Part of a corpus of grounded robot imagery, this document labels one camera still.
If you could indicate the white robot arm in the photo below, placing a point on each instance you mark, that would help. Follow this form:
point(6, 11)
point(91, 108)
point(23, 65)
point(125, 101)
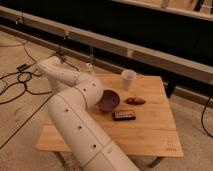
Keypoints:
point(74, 93)

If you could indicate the purple bowl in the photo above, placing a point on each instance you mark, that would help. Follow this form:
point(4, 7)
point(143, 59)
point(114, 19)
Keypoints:
point(109, 101)

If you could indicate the white paper cup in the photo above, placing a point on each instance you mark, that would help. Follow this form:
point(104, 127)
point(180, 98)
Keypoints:
point(128, 76)

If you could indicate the red toy food item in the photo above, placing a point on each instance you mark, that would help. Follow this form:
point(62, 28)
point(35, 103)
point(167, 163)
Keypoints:
point(135, 101)

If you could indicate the dark rectangular box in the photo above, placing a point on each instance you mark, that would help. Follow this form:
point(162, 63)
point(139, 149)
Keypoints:
point(124, 115)

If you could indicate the wooden table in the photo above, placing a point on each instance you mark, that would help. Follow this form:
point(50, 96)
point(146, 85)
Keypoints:
point(152, 133)

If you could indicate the small black adapter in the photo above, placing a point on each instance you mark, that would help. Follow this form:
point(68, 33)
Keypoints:
point(22, 67)

